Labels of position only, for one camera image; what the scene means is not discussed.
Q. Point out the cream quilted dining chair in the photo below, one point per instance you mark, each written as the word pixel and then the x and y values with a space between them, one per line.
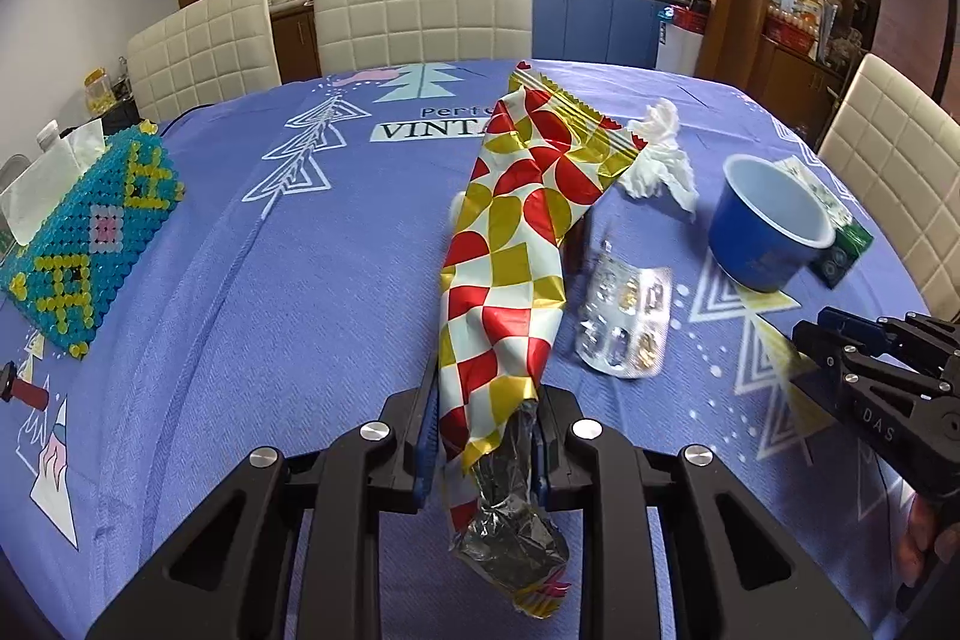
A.
pixel 424 3
pixel 892 145
pixel 202 48

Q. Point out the blue paper cup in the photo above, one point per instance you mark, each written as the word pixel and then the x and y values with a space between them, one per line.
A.
pixel 757 250

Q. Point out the green black packet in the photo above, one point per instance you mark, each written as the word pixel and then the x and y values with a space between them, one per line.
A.
pixel 844 242

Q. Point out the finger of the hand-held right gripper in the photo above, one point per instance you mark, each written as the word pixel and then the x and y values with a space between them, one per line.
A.
pixel 855 323
pixel 829 347

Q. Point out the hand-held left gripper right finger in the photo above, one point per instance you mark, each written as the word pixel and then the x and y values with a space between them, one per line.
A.
pixel 551 452

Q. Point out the person's right hand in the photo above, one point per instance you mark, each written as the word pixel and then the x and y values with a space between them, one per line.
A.
pixel 921 535

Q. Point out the yellow plastic jar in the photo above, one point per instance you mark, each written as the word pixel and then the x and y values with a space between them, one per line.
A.
pixel 97 89

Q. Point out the pink double door refrigerator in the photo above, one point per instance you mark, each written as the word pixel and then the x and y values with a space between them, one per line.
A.
pixel 915 10

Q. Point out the red gold patterned foil wrapper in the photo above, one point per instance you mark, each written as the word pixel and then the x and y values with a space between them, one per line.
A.
pixel 517 250

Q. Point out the crumpled white tissue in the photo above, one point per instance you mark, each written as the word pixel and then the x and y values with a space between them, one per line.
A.
pixel 660 160

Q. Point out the beaded teal tissue box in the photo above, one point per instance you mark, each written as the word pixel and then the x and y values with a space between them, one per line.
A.
pixel 82 250

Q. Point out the silver pill blister pack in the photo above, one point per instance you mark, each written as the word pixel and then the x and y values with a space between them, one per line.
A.
pixel 622 325

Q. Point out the white water dispenser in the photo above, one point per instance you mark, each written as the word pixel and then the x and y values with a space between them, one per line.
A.
pixel 679 40

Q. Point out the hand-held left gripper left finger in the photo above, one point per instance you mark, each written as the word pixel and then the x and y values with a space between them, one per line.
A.
pixel 420 452

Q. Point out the blue kitchen base cabinets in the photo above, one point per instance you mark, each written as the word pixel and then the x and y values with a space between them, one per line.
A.
pixel 592 21

